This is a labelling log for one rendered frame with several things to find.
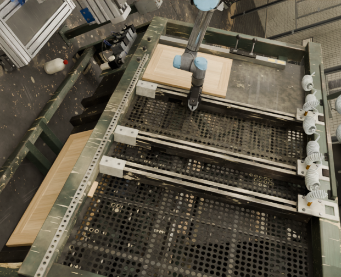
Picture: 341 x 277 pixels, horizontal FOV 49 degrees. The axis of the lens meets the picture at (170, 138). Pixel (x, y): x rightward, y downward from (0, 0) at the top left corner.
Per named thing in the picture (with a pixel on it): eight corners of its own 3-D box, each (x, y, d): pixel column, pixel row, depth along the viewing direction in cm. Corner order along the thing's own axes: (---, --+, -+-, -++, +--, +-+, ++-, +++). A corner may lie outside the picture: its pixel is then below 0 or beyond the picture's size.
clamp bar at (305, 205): (104, 161, 199) (103, 129, 182) (328, 215, 189) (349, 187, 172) (98, 175, 192) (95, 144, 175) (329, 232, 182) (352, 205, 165)
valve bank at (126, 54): (111, 25, 286) (137, 14, 275) (121, 40, 294) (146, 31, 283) (87, 61, 252) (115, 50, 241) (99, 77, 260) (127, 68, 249)
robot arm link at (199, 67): (195, 54, 210) (210, 57, 209) (193, 70, 218) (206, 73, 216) (191, 61, 205) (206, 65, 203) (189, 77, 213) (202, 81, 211)
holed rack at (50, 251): (144, 54, 262) (144, 53, 261) (149, 55, 262) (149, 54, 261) (34, 277, 149) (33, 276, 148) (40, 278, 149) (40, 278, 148)
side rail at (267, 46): (167, 30, 307) (168, 18, 299) (300, 58, 298) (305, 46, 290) (165, 34, 303) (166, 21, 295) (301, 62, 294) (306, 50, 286)
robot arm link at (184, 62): (177, 62, 221) (194, 67, 220) (171, 69, 212) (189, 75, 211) (179, 50, 217) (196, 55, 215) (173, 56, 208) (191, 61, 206)
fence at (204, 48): (160, 39, 286) (161, 35, 283) (284, 65, 278) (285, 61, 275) (158, 43, 282) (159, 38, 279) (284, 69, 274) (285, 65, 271)
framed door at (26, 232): (72, 137, 272) (70, 134, 271) (134, 121, 247) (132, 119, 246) (7, 247, 211) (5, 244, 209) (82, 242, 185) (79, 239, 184)
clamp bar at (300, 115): (139, 86, 244) (140, 55, 227) (320, 127, 234) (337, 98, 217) (134, 95, 237) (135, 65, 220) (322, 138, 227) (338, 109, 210)
